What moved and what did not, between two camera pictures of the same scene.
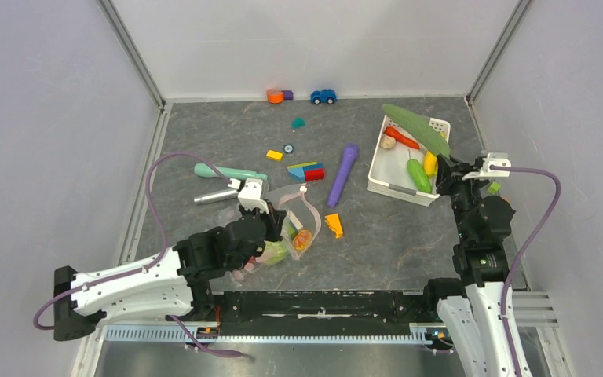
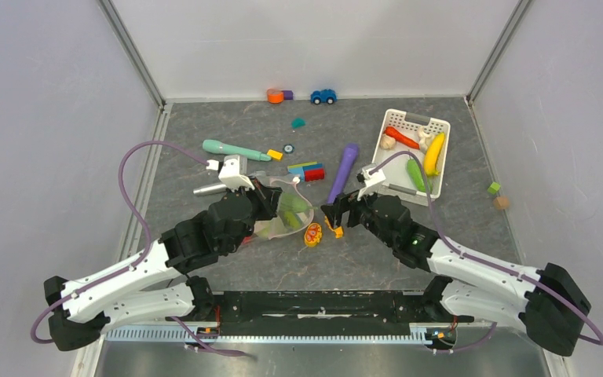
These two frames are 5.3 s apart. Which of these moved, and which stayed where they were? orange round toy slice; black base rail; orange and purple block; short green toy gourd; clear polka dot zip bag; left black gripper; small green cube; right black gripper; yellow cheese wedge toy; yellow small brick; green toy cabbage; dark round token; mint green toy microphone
Moved: right black gripper; green toy cabbage; orange round toy slice; clear polka dot zip bag; left black gripper; mint green toy microphone
Stayed: orange and purple block; dark round token; yellow cheese wedge toy; small green cube; yellow small brick; short green toy gourd; black base rail
